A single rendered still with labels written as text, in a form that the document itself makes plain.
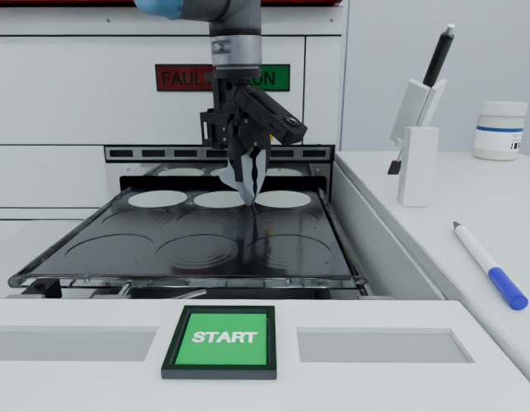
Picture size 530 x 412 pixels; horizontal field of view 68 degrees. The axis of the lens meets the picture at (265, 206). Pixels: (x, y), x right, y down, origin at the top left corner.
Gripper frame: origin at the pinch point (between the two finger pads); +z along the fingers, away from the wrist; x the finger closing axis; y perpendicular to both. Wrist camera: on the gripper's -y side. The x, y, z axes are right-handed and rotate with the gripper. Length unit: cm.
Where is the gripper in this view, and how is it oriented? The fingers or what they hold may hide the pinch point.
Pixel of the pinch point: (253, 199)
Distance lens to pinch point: 63.5
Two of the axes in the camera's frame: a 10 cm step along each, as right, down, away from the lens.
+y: -8.0, -1.8, 5.7
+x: -6.0, 2.8, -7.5
